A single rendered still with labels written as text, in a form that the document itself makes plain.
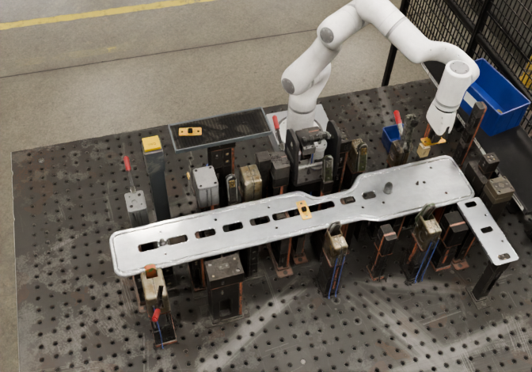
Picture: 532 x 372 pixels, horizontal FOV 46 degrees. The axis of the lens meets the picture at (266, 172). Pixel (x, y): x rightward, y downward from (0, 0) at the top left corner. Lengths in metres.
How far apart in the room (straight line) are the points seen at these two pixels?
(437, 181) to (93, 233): 1.40
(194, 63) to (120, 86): 0.53
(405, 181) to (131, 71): 2.44
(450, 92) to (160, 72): 2.64
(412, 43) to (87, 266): 1.50
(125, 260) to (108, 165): 0.77
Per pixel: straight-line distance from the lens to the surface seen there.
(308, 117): 2.70
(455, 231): 2.41
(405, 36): 2.09
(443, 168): 2.56
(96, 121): 4.08
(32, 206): 2.84
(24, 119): 4.21
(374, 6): 2.12
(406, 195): 2.43
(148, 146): 2.31
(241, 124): 2.36
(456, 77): 2.04
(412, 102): 3.23
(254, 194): 2.34
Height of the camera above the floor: 2.87
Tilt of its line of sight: 51 degrees down
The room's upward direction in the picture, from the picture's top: 3 degrees clockwise
